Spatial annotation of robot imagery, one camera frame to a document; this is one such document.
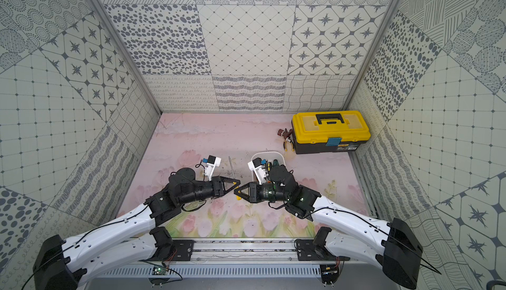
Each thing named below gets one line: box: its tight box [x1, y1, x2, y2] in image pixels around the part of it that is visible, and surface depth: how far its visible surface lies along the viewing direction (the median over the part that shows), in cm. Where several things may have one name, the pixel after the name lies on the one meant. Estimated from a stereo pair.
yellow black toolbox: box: [291, 110, 371, 155], surface depth 95 cm
